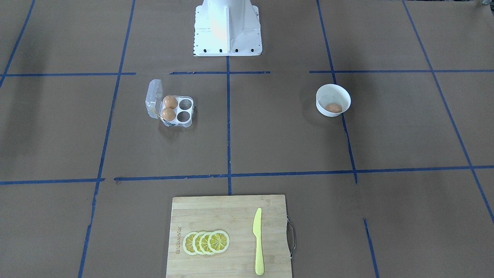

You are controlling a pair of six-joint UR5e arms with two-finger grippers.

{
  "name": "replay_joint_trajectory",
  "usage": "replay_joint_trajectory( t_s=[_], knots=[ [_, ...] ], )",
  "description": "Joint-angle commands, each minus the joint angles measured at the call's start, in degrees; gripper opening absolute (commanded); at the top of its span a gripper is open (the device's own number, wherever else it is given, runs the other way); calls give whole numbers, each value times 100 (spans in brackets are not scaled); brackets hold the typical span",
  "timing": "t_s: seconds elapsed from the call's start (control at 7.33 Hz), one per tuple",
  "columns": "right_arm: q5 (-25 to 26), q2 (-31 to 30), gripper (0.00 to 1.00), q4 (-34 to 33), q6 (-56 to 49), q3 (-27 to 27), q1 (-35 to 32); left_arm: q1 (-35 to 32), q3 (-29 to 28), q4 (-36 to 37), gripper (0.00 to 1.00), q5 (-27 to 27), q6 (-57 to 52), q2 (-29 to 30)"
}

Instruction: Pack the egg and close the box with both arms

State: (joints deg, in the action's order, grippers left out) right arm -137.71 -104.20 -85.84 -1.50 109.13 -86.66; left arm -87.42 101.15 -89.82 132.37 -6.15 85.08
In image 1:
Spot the clear plastic egg box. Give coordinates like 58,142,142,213
145,79,195,128

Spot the brown egg from bowl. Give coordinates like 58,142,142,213
325,103,343,113

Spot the brown egg front slot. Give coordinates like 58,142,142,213
161,107,176,122

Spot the brown egg slot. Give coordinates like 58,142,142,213
161,107,176,122
163,95,178,109

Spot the brown egg rear slot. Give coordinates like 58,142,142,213
163,95,178,109

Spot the bamboo cutting board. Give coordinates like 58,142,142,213
166,194,293,278

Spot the white bowl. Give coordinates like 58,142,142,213
315,84,352,117

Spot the lemon slice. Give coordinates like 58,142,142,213
182,232,198,256
208,230,230,254
192,231,205,255
199,232,214,255

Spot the yellow plastic knife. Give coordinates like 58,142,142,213
252,207,264,276

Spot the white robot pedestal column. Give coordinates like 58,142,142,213
193,0,263,57

